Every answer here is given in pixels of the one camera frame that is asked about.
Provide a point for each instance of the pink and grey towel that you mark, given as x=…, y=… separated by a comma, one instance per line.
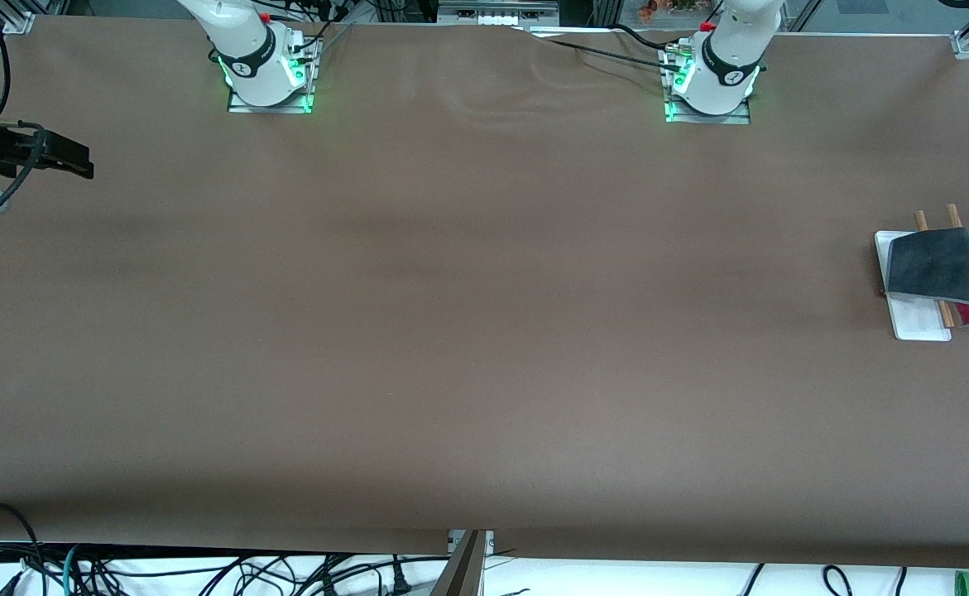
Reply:
x=935, y=265

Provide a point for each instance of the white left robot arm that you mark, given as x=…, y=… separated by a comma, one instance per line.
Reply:
x=728, y=58

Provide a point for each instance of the white power strip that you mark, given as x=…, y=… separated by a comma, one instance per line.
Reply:
x=496, y=15

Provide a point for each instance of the aluminium frame corner bracket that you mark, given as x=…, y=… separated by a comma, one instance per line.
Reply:
x=966, y=43
x=19, y=23

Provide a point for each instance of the brown metal post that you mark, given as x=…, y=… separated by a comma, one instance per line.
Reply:
x=461, y=567

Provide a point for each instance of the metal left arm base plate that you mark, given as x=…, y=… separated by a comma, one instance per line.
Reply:
x=736, y=117

